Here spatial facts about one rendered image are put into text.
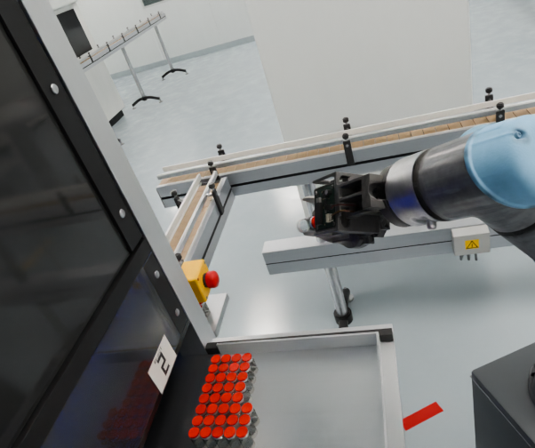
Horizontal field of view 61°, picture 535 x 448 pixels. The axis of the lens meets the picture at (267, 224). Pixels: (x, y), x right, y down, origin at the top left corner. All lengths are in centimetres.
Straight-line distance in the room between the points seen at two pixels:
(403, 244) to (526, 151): 140
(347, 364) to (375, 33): 145
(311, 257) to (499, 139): 146
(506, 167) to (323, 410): 60
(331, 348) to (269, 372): 13
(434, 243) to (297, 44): 99
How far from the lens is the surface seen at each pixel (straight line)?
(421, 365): 203
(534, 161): 41
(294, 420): 88
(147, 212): 88
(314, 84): 210
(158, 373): 86
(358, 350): 95
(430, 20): 206
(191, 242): 133
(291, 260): 184
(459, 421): 189
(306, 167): 157
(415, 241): 178
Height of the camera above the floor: 160
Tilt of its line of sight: 32 degrees down
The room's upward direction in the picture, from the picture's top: 19 degrees counter-clockwise
